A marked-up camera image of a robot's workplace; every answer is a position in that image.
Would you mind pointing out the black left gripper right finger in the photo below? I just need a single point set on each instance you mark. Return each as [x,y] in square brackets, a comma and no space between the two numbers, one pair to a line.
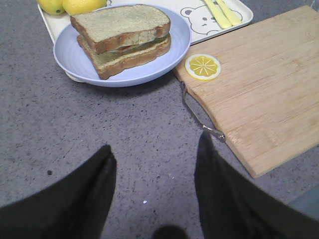
[231,207]

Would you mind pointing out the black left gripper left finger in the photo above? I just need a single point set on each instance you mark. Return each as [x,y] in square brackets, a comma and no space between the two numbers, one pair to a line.
[75,207]

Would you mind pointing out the bread slice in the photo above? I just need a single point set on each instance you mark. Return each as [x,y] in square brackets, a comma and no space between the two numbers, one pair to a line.
[116,27]
[111,63]

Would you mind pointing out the light blue round plate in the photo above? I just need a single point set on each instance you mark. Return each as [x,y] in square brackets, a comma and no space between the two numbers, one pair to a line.
[73,60]

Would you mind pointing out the fried egg toy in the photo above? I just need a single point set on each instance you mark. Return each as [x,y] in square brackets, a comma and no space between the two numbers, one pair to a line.
[131,47]

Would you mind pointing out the white bear-print tray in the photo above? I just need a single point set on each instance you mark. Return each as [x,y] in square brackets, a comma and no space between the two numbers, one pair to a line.
[192,22]

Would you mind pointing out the wooden cutting board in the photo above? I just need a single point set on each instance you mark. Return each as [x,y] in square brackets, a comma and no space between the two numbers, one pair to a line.
[266,98]

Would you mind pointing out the yellow lemon slice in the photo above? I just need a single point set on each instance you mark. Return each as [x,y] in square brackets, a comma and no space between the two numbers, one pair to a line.
[202,66]

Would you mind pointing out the yellow plastic fork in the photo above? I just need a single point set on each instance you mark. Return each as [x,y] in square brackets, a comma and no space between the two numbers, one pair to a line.
[220,18]

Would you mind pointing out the yellow plastic knife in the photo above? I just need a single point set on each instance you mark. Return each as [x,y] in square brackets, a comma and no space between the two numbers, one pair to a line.
[230,15]

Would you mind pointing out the front yellow lemon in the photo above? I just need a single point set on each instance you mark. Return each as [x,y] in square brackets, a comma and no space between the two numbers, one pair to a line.
[73,7]

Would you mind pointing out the rear yellow lemon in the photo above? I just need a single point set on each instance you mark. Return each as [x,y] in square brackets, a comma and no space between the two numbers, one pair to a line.
[52,7]

